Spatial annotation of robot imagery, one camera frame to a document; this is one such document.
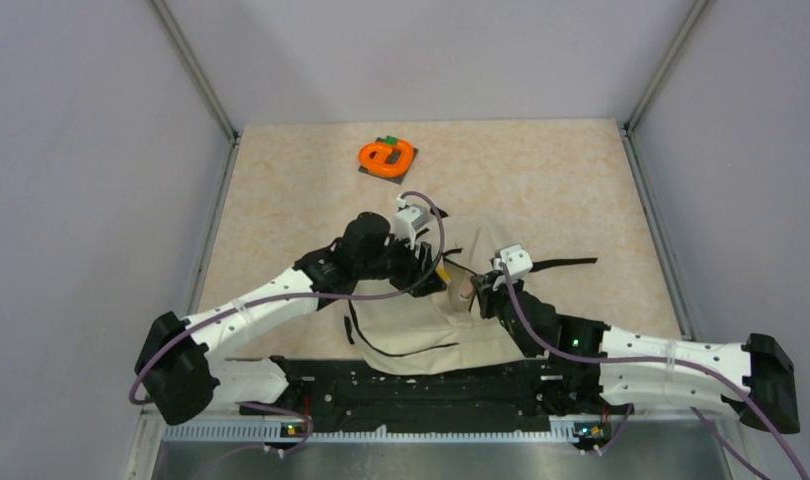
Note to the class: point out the pink white eraser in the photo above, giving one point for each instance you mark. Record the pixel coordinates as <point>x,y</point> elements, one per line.
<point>466,290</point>

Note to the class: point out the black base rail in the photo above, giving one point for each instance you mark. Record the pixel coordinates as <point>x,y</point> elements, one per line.
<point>348,396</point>

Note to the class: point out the orange plastic toy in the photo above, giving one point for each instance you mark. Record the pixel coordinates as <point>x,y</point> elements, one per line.
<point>386,158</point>

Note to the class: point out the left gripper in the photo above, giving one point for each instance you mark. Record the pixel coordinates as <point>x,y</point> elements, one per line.
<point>418,276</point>

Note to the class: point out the aluminium frame rail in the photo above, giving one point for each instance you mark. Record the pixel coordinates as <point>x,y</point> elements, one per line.
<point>648,167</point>
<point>187,137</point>

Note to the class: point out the grey toy base plate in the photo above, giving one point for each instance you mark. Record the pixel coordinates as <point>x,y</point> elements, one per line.
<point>388,173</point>

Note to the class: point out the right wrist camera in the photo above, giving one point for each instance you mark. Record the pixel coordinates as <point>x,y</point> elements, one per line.
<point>512,263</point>

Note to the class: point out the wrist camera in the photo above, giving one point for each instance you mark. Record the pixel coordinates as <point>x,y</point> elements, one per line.
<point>408,221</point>
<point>512,263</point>

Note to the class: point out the cream canvas backpack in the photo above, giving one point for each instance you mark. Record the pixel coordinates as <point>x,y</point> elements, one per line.
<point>441,332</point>

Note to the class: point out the yellow toy block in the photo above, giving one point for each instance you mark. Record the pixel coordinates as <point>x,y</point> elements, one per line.
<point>443,275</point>

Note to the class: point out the aluminium frame rail left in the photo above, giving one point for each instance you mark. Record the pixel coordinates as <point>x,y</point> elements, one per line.
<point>187,137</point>

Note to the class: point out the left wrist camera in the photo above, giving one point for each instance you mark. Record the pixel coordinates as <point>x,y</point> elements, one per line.
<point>408,221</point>

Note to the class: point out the aluminium frame rail right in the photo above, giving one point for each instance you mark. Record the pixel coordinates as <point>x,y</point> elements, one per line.
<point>648,167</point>

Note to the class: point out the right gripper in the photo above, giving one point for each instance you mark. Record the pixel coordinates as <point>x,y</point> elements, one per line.
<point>490,285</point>

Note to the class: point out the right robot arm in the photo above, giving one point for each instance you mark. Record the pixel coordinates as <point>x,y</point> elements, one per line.
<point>752,382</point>

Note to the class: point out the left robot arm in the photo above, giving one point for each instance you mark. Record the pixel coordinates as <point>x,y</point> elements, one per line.
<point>179,365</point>

